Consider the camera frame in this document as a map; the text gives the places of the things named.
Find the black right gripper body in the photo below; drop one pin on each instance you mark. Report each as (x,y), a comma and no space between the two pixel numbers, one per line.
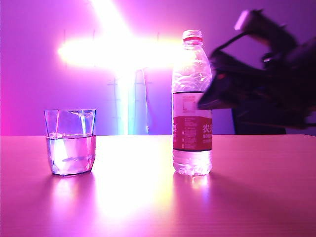
(256,91)

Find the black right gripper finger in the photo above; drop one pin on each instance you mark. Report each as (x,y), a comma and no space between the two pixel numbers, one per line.
(221,61)
(219,96)

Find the clear red-label water bottle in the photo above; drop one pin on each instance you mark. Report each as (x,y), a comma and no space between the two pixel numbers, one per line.
(190,123)

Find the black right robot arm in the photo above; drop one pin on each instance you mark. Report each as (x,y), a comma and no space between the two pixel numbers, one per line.
(301,74)

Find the black office chair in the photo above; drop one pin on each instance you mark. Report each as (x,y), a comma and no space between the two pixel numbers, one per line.
(259,131)

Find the vertical LED light strip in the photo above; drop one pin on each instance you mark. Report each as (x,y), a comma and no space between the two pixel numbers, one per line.
(128,111)

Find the horizontal LED light strip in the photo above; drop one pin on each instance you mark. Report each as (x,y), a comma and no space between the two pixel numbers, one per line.
(81,51)

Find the clear faceted drinking glass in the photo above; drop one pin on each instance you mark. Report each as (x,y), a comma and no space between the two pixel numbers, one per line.
(71,153)

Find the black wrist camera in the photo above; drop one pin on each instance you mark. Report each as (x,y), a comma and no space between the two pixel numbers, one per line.
(269,27)

